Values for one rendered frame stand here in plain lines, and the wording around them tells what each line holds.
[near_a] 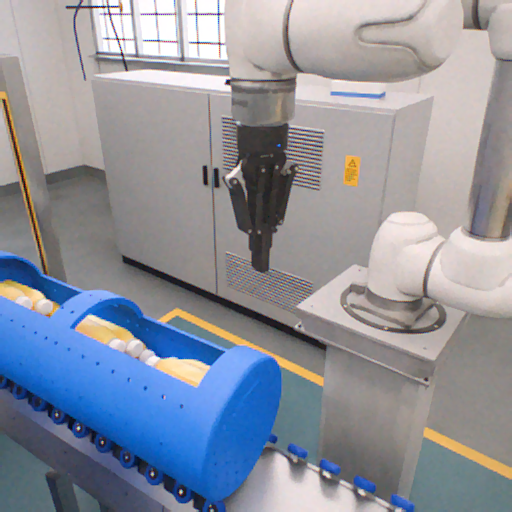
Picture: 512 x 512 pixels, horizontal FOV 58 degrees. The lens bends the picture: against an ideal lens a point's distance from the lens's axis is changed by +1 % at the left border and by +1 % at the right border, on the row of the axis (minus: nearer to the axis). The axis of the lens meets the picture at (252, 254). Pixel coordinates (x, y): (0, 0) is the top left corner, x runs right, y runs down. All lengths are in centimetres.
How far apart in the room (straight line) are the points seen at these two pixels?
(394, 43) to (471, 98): 288
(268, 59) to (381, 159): 165
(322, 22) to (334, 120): 176
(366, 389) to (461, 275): 44
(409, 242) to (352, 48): 77
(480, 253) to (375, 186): 119
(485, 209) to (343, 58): 67
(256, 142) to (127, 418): 56
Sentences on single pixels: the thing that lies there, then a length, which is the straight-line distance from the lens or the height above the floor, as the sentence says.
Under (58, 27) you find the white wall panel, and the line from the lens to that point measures 607.
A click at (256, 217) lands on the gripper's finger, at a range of 70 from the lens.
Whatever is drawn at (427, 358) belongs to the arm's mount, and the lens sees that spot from 120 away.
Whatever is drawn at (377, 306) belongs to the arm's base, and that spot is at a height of 110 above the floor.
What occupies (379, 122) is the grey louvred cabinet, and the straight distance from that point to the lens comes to 220.
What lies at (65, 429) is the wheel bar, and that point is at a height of 93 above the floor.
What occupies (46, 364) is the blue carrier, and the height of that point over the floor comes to 115.
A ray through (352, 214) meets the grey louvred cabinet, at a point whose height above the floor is 93.
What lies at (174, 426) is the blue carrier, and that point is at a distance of 87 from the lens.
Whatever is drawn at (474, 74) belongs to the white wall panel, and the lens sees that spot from 337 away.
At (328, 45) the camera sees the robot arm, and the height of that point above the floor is 177.
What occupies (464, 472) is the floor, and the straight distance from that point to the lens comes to 246.
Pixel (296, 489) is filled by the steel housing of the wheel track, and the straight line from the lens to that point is 108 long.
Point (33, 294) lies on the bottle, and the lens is 140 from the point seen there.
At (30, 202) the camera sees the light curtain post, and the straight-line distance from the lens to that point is 172.
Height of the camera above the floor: 180
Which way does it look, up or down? 27 degrees down
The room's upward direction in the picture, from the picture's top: straight up
